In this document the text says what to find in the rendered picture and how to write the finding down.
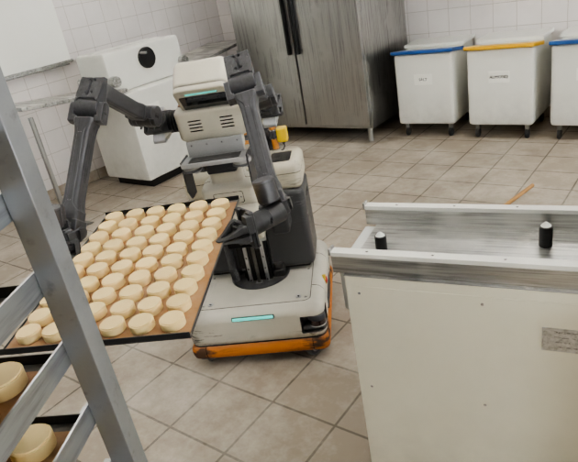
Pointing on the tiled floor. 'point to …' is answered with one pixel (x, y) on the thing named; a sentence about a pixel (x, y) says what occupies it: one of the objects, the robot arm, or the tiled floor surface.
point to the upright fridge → (326, 58)
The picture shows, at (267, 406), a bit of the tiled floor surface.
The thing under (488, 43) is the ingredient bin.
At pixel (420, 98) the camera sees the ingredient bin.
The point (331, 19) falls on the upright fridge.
